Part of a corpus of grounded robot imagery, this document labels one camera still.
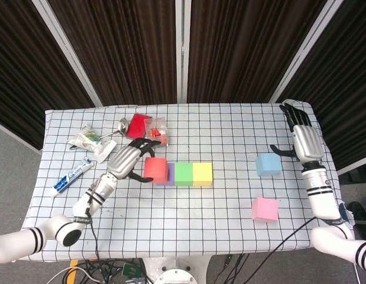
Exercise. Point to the white partition frame post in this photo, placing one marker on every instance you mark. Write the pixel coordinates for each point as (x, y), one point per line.
(67, 50)
(182, 50)
(307, 50)

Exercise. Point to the clear plastic box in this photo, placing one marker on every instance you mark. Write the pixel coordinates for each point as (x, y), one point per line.
(156, 124)

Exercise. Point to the blue cloth object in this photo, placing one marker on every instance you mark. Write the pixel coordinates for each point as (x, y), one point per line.
(345, 213)

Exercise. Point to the light blue foam cube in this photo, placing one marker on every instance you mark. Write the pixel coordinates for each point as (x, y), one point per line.
(268, 164)

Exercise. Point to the purple foam cube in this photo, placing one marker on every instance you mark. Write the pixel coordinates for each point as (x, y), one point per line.
(171, 177)

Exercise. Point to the red foam cube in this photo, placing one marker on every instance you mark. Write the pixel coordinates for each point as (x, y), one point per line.
(156, 170)

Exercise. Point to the black bulky object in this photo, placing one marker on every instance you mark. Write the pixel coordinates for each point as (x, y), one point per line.
(360, 211)

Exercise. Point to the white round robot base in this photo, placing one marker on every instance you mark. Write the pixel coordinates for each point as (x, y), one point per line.
(176, 269)

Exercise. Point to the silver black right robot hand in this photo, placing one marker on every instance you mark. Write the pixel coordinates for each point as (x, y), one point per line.
(308, 143)

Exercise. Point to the yellow foam cube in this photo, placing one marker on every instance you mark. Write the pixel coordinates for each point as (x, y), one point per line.
(202, 174)

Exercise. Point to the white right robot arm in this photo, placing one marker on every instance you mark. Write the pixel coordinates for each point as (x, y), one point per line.
(321, 195)

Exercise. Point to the red ink pad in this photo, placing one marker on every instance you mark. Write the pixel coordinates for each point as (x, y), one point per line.
(135, 125)

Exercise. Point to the metal spoon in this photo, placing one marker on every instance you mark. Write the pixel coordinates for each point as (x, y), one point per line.
(123, 125)

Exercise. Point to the pink foam cube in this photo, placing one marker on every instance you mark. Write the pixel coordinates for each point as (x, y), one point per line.
(265, 210)

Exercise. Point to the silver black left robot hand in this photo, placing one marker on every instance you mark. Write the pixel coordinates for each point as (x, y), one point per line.
(123, 161)

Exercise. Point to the white blue toothpaste tube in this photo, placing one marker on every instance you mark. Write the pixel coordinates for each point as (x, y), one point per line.
(70, 177)

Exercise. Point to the crumpled white snack bag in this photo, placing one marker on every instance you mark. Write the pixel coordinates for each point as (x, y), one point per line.
(91, 142)

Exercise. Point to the green circuit board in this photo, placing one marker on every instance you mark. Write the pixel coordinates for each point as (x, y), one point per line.
(131, 269)

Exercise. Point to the green foam cube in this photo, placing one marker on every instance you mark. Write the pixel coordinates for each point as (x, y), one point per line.
(184, 174)

